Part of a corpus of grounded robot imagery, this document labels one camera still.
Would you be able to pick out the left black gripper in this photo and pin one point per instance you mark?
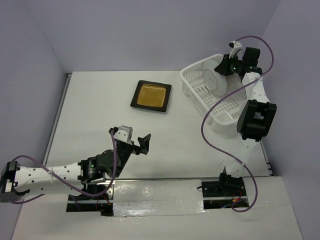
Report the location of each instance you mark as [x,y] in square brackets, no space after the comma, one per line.
[143,142]

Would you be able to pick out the round white plate red teal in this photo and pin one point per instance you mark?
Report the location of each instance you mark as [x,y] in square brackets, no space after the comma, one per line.
[216,82]

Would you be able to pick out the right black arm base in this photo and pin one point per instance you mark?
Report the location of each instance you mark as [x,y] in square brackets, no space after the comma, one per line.
[224,192]

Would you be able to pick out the silver tape covered panel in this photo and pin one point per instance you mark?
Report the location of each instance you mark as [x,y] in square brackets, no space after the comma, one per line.
[157,198]

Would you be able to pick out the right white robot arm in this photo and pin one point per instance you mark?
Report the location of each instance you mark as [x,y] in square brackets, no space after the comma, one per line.
[257,113]

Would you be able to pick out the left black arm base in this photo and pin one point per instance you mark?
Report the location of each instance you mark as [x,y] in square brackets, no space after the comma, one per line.
[102,204]

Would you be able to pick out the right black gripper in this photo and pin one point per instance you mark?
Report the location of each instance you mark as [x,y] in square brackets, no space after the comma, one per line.
[223,67]

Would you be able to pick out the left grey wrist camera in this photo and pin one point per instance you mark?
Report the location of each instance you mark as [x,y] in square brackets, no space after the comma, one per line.
[123,134]

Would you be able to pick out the aluminium rail table edge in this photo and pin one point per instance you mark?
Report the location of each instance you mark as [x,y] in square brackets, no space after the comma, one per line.
[57,117]

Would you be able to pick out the white plastic dish rack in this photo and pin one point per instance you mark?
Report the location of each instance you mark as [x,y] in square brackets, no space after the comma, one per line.
[224,117]

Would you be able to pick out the black square plate orange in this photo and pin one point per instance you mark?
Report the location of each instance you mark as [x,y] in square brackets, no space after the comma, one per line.
[153,96]

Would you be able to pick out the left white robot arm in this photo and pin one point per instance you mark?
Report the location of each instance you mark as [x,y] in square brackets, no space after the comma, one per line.
[25,179]

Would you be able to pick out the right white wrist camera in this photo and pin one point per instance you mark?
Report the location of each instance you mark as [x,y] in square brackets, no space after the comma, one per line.
[235,47]

